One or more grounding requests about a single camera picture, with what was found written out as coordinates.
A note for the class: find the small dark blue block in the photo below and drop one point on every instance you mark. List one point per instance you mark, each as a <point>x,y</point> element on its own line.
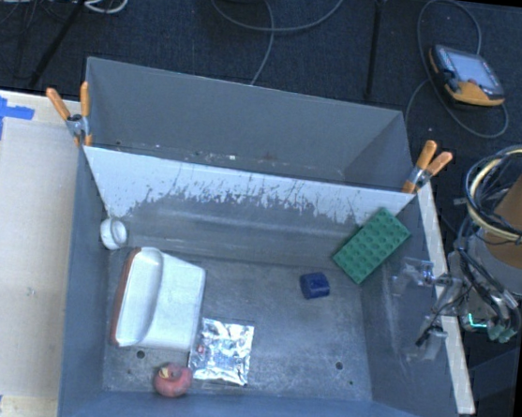
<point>314,285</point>

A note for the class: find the dark green flat block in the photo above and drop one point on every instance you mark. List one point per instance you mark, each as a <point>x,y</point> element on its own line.
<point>372,245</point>

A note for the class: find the grey metal bin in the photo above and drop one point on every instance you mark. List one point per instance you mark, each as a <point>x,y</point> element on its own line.
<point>277,308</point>

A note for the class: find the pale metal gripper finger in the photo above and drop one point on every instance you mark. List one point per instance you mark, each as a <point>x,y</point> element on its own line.
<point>411,271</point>
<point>433,347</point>

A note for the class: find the small white cup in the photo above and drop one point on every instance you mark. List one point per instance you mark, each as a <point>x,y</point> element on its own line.
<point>113,233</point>

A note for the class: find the white box with red-brown side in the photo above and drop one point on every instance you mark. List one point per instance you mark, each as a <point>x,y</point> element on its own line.
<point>169,305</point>

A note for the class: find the red toy apple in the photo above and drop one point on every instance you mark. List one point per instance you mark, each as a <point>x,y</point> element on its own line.
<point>172,381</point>

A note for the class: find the silver foil packet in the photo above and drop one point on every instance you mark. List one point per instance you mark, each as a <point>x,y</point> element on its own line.
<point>222,351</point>

